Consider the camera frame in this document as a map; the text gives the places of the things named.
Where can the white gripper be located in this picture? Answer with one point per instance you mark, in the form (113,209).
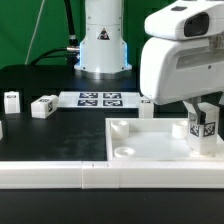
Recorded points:
(171,71)

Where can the white square tabletop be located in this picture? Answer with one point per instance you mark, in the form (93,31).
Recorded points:
(136,139)

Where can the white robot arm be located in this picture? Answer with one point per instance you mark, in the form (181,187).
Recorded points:
(103,52)

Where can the white fiducial marker sheet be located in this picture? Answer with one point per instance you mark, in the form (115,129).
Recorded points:
(74,99)

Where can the white front obstacle wall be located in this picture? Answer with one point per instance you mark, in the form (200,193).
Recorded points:
(102,175)

